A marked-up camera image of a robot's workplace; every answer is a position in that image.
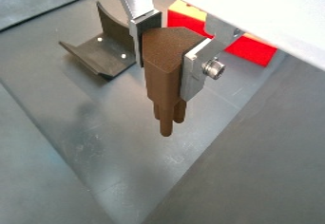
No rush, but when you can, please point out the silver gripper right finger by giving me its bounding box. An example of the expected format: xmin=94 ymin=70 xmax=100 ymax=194
xmin=181 ymin=14 xmax=243 ymax=102

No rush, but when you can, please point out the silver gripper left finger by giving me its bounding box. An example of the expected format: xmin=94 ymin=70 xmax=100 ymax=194
xmin=119 ymin=0 xmax=163 ymax=66

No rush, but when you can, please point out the brown three prong peg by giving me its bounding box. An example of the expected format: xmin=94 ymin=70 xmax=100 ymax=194
xmin=142 ymin=27 xmax=205 ymax=137

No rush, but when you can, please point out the red foam shape board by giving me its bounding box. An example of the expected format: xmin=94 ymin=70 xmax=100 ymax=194
xmin=166 ymin=0 xmax=277 ymax=67

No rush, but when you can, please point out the dark grey curved block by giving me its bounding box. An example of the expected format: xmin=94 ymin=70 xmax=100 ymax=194
xmin=59 ymin=3 xmax=136 ymax=80

